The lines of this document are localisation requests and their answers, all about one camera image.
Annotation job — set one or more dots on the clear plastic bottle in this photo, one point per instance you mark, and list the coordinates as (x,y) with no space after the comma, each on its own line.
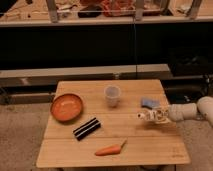
(158,116)

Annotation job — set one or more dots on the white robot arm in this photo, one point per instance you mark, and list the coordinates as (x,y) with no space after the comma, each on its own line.
(201,110)

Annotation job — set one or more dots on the orange carrot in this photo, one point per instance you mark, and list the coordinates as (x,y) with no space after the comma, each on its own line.
(111,150)

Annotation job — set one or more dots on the wooden folding table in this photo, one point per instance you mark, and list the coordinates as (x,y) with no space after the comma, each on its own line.
(147,144)

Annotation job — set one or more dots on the black striped rectangular block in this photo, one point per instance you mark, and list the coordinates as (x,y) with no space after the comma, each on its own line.
(86,129)

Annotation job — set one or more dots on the translucent plastic cup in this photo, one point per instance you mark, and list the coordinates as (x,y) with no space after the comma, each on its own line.
(112,95)

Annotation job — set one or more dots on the long grey bench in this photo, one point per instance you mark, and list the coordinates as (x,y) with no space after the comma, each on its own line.
(51,76)

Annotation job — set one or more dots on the orange plate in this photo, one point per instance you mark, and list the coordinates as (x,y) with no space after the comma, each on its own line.
(66,107)

